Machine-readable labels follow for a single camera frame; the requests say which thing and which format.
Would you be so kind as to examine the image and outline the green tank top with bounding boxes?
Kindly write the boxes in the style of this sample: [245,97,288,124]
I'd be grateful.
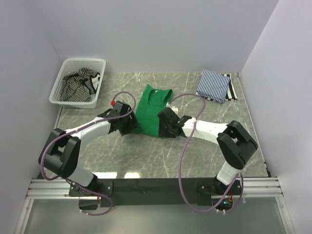
[132,84,173,137]

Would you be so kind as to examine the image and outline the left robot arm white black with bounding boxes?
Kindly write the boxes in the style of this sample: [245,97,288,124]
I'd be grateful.
[39,101,140,196]

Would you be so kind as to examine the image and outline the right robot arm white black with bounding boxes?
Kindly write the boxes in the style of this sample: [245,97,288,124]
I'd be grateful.
[157,107,258,195]

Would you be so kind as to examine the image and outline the blue striped folded tank top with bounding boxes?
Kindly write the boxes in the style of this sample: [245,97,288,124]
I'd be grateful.
[196,69,230,103]

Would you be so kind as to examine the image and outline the striped clothes in basket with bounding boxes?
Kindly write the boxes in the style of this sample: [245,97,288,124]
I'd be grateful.
[58,67,101,102]

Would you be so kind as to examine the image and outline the white plastic laundry basket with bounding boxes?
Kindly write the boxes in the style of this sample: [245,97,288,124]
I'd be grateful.
[49,58,106,109]

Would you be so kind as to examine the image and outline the black white striped folded top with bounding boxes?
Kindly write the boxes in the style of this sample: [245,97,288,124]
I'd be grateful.
[202,74,238,101]

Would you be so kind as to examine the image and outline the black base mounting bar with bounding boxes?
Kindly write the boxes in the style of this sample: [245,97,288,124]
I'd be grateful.
[68,177,244,212]

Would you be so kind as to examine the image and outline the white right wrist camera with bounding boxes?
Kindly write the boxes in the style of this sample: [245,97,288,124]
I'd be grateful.
[166,103,178,115]

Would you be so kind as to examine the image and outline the aluminium rail frame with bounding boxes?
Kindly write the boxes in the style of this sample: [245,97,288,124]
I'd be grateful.
[26,177,284,199]

